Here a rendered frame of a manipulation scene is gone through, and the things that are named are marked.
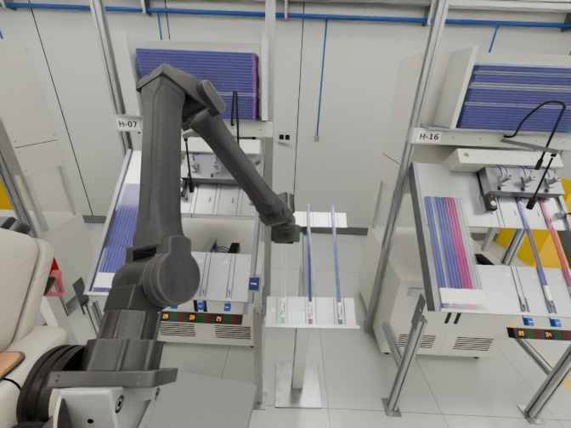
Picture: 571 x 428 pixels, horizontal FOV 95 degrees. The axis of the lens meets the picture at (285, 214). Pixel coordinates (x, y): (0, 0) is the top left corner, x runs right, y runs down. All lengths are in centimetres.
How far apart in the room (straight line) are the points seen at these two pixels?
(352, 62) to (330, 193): 128
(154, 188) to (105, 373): 25
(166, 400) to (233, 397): 21
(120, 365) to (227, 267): 85
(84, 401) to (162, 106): 42
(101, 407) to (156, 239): 19
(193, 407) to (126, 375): 69
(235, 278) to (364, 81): 226
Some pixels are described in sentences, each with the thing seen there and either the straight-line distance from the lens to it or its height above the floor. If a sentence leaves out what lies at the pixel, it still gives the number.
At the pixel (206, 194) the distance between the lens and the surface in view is 132.
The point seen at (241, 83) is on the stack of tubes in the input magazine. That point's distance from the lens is 130.
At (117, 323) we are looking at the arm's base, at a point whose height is 124.
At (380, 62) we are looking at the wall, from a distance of 292.
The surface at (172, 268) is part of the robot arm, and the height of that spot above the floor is 127.
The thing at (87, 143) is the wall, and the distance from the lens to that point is 357.
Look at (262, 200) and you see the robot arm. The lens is 72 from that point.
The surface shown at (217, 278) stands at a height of 78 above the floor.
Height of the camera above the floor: 150
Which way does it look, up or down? 24 degrees down
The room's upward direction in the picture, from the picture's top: 2 degrees clockwise
